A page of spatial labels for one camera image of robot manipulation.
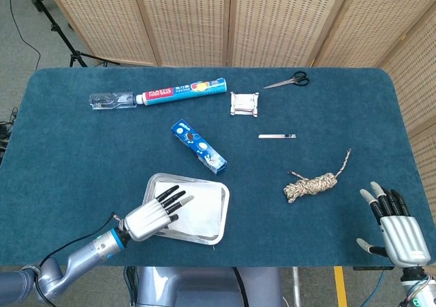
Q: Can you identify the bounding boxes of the metal table leg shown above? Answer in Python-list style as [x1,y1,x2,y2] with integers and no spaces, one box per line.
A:
[292,266,302,307]

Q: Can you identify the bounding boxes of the wicker folding screen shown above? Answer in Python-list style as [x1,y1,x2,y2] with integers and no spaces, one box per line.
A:
[40,0,436,307]

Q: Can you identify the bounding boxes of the blue table cloth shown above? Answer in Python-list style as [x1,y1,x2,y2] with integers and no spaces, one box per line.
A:
[0,67,436,268]

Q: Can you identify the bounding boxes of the plastic food wrap box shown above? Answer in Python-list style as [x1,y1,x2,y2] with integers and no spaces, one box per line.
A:
[141,77,228,106]

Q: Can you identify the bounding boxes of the beige braided rope bundle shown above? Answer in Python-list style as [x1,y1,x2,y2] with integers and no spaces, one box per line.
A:
[283,148,352,204]

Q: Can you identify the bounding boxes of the black handled scissors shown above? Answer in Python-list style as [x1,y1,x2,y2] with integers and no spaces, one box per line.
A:
[263,71,311,90]

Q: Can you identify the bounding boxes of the black tripod stand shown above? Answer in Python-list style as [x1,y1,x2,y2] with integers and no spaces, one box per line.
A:
[22,0,120,68]

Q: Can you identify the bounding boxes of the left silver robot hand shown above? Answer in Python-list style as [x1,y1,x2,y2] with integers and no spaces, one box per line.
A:
[122,184,195,242]

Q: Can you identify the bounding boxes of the blue cookie box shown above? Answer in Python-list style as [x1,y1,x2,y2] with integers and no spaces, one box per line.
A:
[170,118,228,176]

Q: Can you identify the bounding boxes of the white cloth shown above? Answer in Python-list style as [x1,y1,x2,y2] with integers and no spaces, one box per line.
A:
[153,181,224,237]

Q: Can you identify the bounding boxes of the clear plastic bottle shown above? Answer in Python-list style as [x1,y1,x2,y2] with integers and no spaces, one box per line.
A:
[89,91,144,111]

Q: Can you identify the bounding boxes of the small white pen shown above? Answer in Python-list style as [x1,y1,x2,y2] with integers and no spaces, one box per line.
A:
[258,133,297,140]

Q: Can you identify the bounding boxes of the rectangular metal tray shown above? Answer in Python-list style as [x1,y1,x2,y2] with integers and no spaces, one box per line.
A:
[142,172,230,246]

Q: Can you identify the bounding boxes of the thick black base cable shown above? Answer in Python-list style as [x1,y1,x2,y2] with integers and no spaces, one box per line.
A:
[232,267,248,307]

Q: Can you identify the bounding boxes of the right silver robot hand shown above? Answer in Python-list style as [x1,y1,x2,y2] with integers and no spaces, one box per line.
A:
[356,180,432,268]

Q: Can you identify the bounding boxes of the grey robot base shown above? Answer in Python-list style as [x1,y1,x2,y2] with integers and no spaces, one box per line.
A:
[136,266,283,307]

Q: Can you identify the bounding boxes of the thin black floor cable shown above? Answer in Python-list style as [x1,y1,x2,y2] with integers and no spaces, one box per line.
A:
[5,0,42,71]

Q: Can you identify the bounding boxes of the tangled dark cable cluster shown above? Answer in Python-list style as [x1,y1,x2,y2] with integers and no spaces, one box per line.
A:
[0,106,18,151]

